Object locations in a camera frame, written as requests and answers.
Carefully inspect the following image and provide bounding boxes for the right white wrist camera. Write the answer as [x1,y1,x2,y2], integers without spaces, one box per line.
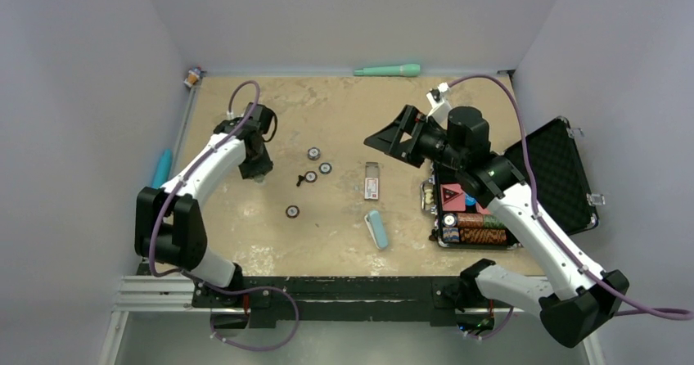
[426,83,452,124]

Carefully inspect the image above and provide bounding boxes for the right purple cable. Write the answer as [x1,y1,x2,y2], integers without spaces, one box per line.
[447,74,694,322]

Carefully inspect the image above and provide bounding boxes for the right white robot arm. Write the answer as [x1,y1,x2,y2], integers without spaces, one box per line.
[364,106,629,348]

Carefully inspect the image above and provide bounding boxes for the blue stapler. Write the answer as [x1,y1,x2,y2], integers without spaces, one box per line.
[364,210,389,250]

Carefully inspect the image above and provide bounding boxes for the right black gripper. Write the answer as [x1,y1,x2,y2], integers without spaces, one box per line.
[364,105,466,170]

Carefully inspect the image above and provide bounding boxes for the mint green toy microphone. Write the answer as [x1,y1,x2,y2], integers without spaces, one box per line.
[353,63,421,78]

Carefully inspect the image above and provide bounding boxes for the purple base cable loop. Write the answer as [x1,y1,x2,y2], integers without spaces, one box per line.
[210,288,302,354]

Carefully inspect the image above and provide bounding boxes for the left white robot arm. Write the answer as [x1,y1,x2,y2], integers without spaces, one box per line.
[134,103,277,307]

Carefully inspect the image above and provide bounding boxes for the blue green poker chip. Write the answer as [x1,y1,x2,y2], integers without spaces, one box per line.
[318,162,332,175]

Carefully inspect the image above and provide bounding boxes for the small orange toy bottle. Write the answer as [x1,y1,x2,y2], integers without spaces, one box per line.
[183,66,203,88]

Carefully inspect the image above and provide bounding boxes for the black poker chip case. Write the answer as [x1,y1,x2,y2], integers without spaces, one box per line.
[421,116,599,250]

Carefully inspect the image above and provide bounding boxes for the orange poker chip lower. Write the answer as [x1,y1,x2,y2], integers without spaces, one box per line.
[285,205,300,219]

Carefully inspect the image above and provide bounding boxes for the orange poker chip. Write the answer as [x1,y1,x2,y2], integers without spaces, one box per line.
[304,171,318,183]
[285,205,300,219]

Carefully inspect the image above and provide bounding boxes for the orange poker chip upper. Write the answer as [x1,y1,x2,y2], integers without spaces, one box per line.
[304,171,318,183]

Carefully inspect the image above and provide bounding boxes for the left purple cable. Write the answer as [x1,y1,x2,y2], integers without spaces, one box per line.
[147,80,261,280]

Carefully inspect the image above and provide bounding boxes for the blue toy microphone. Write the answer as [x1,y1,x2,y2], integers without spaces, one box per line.
[151,149,173,189]

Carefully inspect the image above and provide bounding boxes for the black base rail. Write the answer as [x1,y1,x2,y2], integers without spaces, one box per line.
[192,276,509,328]

